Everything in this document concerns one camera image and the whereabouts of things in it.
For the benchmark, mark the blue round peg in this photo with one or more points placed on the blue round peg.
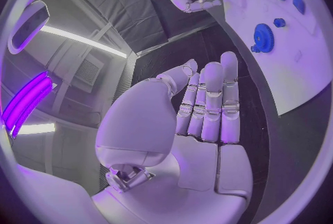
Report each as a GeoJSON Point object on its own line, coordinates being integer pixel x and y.
{"type": "Point", "coordinates": [279, 22]}

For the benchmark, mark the blue angled block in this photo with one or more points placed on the blue angled block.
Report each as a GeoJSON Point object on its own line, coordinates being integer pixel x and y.
{"type": "Point", "coordinates": [299, 4]}

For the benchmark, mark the white task board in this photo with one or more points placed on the white task board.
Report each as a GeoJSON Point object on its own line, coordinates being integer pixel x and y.
{"type": "Point", "coordinates": [286, 57]}

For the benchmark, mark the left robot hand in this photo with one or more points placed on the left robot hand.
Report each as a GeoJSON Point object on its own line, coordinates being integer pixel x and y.
{"type": "Point", "coordinates": [145, 120]}

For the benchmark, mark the glowing light bar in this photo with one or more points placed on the glowing light bar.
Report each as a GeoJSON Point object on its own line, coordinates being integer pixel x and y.
{"type": "Point", "coordinates": [26, 101]}

